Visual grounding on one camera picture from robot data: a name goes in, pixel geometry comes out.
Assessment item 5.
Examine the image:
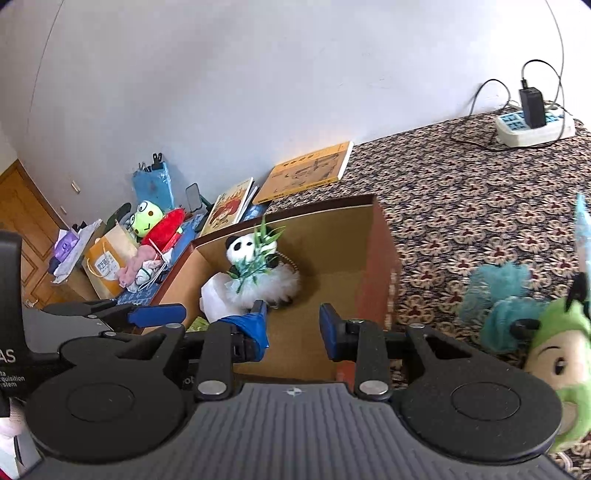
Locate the blue pen holder box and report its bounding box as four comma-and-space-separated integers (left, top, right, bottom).
131, 152, 175, 212

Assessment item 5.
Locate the yellow book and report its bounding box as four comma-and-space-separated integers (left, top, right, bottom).
253, 141, 353, 205

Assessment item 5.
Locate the black charger plug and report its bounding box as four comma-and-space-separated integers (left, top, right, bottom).
519, 79, 546, 129

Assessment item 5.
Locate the red cover picture book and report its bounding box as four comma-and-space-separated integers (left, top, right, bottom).
199, 177, 256, 237

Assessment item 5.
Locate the teal mesh bath pouf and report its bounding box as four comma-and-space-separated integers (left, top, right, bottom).
458, 262, 549, 354

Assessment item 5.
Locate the pink plush toy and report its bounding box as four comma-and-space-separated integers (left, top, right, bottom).
116, 245, 162, 293

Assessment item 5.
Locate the red plush toy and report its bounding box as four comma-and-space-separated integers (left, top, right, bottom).
140, 208, 185, 253

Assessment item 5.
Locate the yellow paper bag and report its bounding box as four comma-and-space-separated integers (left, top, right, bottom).
82, 223, 137, 299

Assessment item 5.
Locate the white power strip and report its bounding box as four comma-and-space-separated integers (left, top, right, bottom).
493, 108, 577, 150

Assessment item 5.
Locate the cardboard box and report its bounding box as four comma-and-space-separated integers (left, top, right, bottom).
155, 196, 401, 383

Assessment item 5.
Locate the green pea plush toy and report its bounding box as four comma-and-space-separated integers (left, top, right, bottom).
510, 272, 590, 452

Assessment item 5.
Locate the panda plush toy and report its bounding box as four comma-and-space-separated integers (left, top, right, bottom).
225, 217, 301, 310

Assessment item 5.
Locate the green frog plush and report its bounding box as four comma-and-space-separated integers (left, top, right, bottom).
130, 200, 163, 239

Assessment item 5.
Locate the wooden door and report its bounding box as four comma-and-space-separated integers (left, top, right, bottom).
1, 160, 67, 308

